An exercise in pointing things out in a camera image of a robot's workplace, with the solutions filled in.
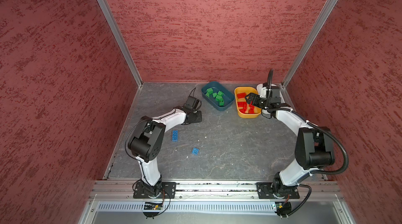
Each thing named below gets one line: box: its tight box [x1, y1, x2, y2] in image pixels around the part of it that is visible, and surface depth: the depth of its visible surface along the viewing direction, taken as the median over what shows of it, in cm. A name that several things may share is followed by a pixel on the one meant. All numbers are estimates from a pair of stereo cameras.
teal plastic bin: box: [201, 81, 236, 112], surface depth 113 cm
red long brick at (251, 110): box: [238, 106, 255, 114], surface depth 105 cm
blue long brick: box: [191, 147, 199, 156], surface depth 87 cm
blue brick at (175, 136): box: [171, 130, 179, 142], surface depth 92 cm
